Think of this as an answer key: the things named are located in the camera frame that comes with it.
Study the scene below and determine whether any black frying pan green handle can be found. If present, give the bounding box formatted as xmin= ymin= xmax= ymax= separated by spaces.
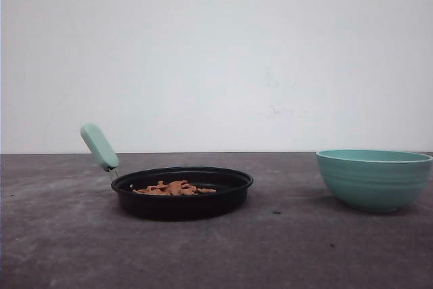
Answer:
xmin=80 ymin=123 xmax=253 ymax=221

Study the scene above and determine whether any teal ceramic bowl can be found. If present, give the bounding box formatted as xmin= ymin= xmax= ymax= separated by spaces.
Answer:
xmin=316 ymin=150 xmax=432 ymax=213

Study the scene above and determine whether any brown beef cubes pile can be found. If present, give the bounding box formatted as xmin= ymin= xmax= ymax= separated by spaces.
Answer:
xmin=132 ymin=180 xmax=217 ymax=196

